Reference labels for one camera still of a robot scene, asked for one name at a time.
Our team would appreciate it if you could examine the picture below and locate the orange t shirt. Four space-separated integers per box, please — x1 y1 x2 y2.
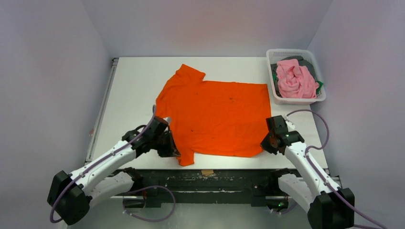
156 64 271 166

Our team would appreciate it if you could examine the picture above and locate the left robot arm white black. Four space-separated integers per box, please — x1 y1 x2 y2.
47 116 180 225

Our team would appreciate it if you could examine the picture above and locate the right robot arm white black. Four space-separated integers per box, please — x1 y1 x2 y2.
261 115 355 229

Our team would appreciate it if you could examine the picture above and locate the brown tape piece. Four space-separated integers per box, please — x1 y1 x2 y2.
201 169 214 177

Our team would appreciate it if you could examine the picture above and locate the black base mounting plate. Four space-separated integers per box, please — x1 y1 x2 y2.
79 168 327 208

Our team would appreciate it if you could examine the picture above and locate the pink t shirt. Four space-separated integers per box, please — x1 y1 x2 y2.
276 59 318 99

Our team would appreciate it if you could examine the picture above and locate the white plastic laundry basket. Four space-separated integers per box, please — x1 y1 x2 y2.
266 49 326 105

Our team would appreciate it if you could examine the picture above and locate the green t shirt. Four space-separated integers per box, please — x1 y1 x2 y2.
316 81 323 96

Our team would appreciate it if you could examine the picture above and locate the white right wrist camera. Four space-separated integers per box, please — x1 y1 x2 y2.
285 119 295 130

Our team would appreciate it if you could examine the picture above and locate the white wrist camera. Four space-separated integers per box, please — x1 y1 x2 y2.
285 119 295 130
163 117 172 125

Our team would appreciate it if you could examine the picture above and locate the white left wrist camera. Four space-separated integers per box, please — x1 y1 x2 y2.
163 117 172 125

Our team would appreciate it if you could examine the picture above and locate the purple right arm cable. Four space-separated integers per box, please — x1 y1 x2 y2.
270 109 388 229

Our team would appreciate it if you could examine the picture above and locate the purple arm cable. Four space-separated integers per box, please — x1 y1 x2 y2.
49 104 176 224
270 109 388 229

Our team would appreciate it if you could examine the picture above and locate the aluminium frame rail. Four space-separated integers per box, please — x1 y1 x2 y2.
65 176 345 200

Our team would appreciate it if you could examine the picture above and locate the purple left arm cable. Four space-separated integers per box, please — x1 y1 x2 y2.
49 104 176 224

